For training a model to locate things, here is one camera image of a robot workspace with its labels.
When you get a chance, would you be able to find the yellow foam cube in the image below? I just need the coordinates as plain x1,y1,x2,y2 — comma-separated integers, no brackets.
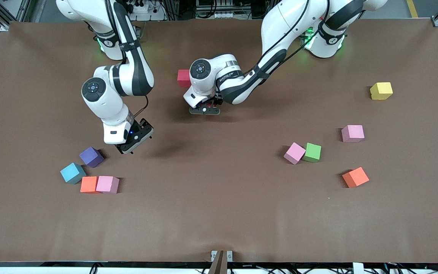
370,82,394,100

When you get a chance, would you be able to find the grey bracket with brown post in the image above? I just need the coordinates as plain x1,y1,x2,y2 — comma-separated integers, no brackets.
210,250,233,274

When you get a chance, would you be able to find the green foam cube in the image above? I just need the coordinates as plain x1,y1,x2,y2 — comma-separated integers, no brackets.
303,143,322,163

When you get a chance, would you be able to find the orange foam cube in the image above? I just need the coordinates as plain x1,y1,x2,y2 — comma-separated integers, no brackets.
80,176,100,194
342,167,370,188

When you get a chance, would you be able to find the white power strip with plugs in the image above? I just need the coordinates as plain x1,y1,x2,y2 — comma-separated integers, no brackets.
130,0,167,22

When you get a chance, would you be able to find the brown table cover sheet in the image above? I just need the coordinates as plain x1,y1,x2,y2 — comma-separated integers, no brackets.
0,19,438,263

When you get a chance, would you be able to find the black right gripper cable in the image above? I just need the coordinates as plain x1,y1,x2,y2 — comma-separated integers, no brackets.
135,95,147,118

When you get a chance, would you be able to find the light blue foam cube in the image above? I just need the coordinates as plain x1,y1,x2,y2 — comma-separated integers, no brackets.
60,162,87,185

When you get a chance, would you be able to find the black table edge strip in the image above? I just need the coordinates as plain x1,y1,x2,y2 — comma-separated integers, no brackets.
0,261,438,268

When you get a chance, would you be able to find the purple foam cube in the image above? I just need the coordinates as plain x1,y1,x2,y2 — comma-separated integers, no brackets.
79,146,105,168

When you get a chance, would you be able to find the pink foam cube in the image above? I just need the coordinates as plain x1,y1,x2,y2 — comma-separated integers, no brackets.
341,124,365,143
283,142,306,165
95,175,120,194

